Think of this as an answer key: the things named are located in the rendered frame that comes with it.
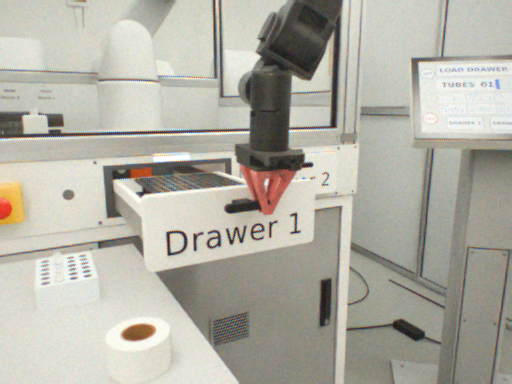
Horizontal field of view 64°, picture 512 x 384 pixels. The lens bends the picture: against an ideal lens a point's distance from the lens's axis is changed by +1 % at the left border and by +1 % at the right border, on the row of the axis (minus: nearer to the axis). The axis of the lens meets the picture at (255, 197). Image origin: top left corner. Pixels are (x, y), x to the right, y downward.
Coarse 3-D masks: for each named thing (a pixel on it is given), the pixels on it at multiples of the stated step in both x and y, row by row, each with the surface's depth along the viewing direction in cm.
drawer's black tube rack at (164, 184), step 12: (144, 180) 84; (156, 180) 84; (168, 180) 84; (180, 180) 84; (192, 180) 84; (204, 180) 84; (216, 180) 84; (228, 180) 84; (144, 192) 85; (156, 192) 73; (168, 192) 72
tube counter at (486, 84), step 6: (480, 78) 120; (486, 78) 119; (492, 78) 119; (498, 78) 118; (504, 78) 118; (510, 78) 118; (480, 84) 119; (486, 84) 118; (492, 84) 118; (498, 84) 118; (504, 84) 117; (510, 84) 117; (486, 90) 117
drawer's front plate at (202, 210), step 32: (192, 192) 58; (224, 192) 61; (288, 192) 66; (160, 224) 57; (192, 224) 59; (224, 224) 62; (288, 224) 68; (160, 256) 58; (192, 256) 60; (224, 256) 63
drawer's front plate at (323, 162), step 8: (328, 152) 110; (336, 152) 111; (312, 160) 107; (320, 160) 108; (328, 160) 110; (336, 160) 111; (304, 168) 106; (312, 168) 108; (320, 168) 109; (328, 168) 110; (336, 168) 112; (240, 176) 100; (296, 176) 106; (304, 176) 107; (312, 176) 108; (320, 176) 109; (336, 176) 112; (320, 184) 110; (320, 192) 110; (328, 192) 112
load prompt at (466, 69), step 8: (440, 64) 124; (448, 64) 124; (456, 64) 123; (464, 64) 123; (472, 64) 122; (480, 64) 122; (488, 64) 121; (496, 64) 121; (504, 64) 120; (440, 72) 123; (448, 72) 123; (456, 72) 122; (464, 72) 122; (472, 72) 121; (480, 72) 121; (488, 72) 120; (496, 72) 120; (504, 72) 119
